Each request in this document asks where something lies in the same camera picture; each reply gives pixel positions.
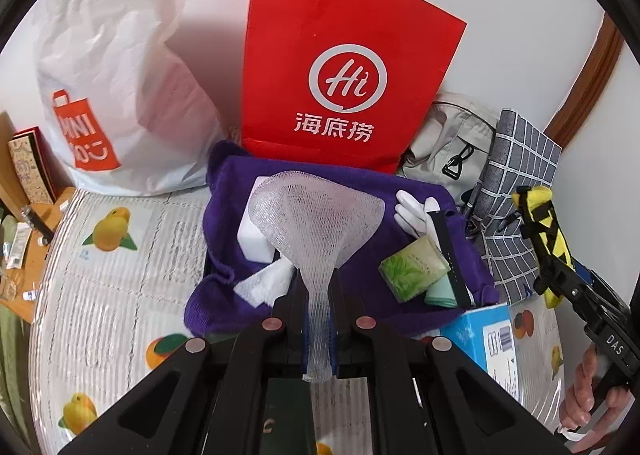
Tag white Miniso plastic bag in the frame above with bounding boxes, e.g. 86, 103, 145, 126
35, 0, 227, 196

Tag black watch strap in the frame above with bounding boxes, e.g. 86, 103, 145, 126
428, 210, 474, 310

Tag blue tissue pack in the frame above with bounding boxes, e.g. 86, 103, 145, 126
439, 303, 520, 401

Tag red Haidilao paper bag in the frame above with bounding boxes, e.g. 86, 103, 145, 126
241, 0, 465, 173

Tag brown patterned book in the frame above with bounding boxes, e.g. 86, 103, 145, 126
8, 126, 58, 204

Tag wooden nightstand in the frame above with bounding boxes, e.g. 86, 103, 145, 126
0, 184, 76, 326

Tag light green soap pack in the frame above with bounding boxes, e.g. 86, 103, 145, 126
378, 235, 450, 303

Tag purple towel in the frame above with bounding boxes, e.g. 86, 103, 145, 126
184, 141, 498, 336

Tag grey checkered cushion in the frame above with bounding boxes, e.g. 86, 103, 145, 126
466, 108, 564, 306

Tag white foam fruit net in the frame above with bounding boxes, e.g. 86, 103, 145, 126
250, 170, 385, 383

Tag white tissue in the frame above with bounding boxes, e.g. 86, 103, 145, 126
233, 257, 295, 309

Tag dark green tea box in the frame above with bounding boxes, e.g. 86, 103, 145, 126
259, 378, 317, 455

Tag white rubber glove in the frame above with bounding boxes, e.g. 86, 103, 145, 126
392, 189, 459, 309

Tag brown wooden door frame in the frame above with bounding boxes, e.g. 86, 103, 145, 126
544, 13, 624, 148

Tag beige backpack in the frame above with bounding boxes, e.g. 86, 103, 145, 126
397, 92, 500, 204

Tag white sponge block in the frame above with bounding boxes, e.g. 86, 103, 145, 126
236, 176, 276, 264

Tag person right hand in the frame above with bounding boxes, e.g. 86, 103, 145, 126
560, 343, 631, 442

